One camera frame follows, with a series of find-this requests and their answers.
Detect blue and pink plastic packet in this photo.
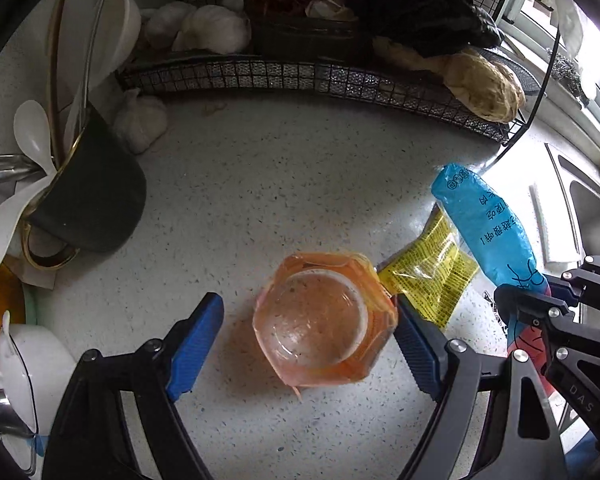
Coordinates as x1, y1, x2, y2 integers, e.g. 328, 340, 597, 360
431, 162, 553, 391

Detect window frame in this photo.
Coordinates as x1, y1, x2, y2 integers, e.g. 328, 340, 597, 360
495, 0, 600, 151

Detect yellow printed sachet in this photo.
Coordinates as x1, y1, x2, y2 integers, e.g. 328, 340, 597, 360
377, 205, 481, 331

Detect large white ladle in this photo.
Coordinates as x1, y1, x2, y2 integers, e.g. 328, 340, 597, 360
0, 170, 61, 286

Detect clear plastic glove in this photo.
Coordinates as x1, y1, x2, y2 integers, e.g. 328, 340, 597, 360
550, 0, 593, 58

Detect black plastic bag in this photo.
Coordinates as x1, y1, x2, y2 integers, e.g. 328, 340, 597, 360
342, 0, 503, 58

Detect stainless steel sink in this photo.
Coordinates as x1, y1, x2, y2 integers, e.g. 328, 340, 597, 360
545, 142, 600, 261

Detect dark green mug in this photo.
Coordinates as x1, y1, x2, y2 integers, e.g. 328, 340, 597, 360
20, 105, 148, 273

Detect white soup spoon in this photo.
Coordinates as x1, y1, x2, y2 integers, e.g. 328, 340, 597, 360
12, 100, 56, 173

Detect ginger root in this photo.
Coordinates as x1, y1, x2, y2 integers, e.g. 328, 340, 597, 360
372, 35, 527, 123

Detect steel wool scourer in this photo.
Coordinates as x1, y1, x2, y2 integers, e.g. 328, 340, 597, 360
545, 45, 591, 106

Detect white rice paddle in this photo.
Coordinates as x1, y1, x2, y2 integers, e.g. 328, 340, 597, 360
65, 0, 143, 146

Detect orange jelly cup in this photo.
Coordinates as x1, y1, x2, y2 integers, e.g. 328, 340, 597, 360
252, 252, 398, 401

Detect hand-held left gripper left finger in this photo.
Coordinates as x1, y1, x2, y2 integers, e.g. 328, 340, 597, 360
40, 292, 225, 480

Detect white sugar jar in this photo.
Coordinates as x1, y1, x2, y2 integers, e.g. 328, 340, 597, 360
0, 310, 78, 433

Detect black wire rack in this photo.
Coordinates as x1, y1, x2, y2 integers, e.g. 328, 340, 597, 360
115, 0, 568, 148

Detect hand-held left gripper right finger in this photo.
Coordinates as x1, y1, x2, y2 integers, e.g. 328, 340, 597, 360
394, 294, 567, 480

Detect dark plastic tub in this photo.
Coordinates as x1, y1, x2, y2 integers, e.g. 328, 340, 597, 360
245, 0, 376, 66

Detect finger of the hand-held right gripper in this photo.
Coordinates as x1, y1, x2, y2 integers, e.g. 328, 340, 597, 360
494, 284, 577, 361
547, 255, 600, 318

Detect stainless steel utensil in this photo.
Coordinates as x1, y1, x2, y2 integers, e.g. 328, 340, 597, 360
0, 154, 46, 186

